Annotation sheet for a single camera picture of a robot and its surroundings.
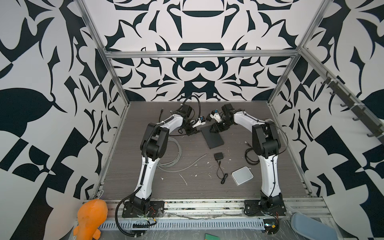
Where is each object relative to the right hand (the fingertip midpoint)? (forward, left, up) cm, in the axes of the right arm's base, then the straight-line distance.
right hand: (214, 129), depth 102 cm
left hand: (+1, +11, +1) cm, 11 cm away
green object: (-57, +7, 0) cm, 57 cm away
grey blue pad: (-54, -39, -3) cm, 67 cm away
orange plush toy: (-49, +58, +8) cm, 77 cm away
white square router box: (-30, -13, -1) cm, 33 cm away
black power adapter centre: (-19, -1, -2) cm, 19 cm away
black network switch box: (-7, +1, -1) cm, 7 cm away
